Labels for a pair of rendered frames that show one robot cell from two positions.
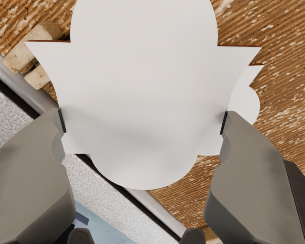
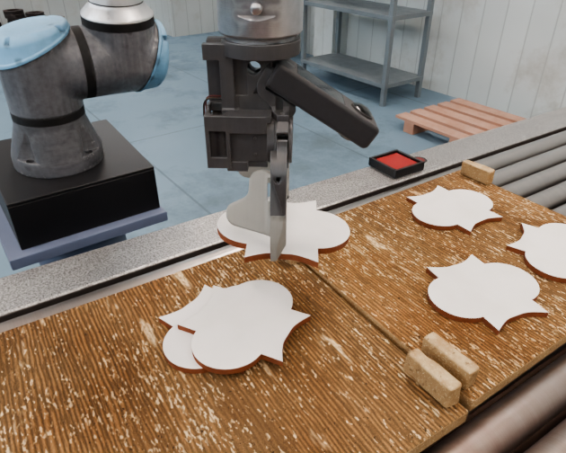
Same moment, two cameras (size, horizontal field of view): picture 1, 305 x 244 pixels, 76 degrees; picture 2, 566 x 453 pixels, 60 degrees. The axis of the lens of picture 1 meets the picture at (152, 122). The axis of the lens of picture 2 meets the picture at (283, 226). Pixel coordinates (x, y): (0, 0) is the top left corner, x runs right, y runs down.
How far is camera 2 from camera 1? 0.49 m
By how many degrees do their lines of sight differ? 64
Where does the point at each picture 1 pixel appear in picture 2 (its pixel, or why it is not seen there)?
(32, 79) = not seen: hidden behind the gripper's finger
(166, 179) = (226, 230)
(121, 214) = (53, 279)
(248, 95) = (251, 354)
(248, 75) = (272, 350)
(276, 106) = (223, 404)
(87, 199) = (103, 254)
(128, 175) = not seen: hidden behind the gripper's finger
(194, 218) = (12, 346)
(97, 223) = not seen: outside the picture
